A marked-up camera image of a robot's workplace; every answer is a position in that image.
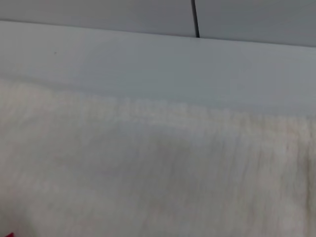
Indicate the white ribbed towel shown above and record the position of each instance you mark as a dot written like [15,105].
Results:
[158,177]

